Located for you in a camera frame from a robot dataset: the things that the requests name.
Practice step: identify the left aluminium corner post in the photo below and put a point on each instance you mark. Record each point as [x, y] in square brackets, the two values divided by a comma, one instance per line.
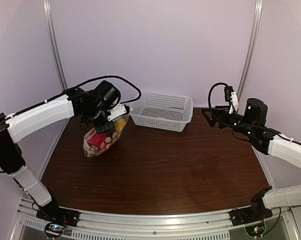
[54, 44]

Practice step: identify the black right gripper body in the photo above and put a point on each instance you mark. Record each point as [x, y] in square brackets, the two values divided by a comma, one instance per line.
[245, 126]

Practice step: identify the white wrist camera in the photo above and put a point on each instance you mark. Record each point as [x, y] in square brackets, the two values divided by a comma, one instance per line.
[118, 111]
[231, 97]

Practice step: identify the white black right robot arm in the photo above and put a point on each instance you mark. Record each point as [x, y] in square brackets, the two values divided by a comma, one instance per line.
[279, 155]

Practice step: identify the clear zip top bag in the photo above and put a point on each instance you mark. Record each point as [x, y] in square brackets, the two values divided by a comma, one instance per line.
[91, 151]

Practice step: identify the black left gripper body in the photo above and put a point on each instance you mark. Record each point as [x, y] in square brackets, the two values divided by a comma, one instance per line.
[97, 117]

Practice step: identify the aluminium corner post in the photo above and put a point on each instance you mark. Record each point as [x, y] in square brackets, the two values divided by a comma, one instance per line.
[54, 44]
[254, 33]

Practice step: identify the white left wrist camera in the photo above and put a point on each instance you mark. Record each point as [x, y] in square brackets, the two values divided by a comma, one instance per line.
[118, 111]

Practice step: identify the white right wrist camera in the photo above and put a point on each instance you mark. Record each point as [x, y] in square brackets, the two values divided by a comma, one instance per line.
[231, 97]

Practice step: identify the right aluminium corner post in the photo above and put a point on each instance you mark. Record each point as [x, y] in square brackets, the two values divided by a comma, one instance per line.
[254, 33]

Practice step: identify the red fake food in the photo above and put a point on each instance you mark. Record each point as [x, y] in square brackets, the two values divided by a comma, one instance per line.
[95, 139]

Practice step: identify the white plastic perforated basket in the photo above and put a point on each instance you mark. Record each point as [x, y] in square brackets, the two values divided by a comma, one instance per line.
[162, 111]

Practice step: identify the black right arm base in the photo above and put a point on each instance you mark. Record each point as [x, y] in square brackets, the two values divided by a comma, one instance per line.
[247, 215]

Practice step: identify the yellow fake banana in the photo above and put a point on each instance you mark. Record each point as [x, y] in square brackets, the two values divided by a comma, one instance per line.
[120, 125]

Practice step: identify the aluminium front rail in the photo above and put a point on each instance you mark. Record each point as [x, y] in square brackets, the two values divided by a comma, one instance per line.
[214, 225]

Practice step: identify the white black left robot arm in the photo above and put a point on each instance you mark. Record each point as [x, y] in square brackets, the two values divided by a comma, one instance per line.
[25, 124]

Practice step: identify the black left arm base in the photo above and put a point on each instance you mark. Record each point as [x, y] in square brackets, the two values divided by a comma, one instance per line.
[62, 216]

